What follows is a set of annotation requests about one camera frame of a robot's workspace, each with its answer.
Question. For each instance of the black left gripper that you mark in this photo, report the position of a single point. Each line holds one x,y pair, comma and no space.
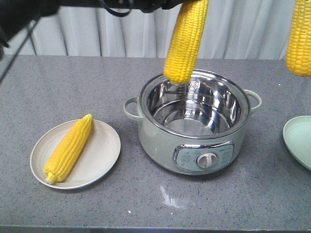
148,6

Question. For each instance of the yellow corn cob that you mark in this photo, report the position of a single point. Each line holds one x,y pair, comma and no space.
185,41
64,157

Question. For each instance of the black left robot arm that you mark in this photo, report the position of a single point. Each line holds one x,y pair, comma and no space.
125,28

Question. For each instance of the grey pleated curtain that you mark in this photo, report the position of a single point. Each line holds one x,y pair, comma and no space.
234,29

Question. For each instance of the green electric cooking pot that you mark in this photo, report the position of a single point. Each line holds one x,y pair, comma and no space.
195,128

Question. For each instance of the cream white plate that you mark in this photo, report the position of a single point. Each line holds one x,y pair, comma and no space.
99,155

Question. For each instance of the light green plate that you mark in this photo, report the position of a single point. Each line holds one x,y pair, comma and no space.
297,139

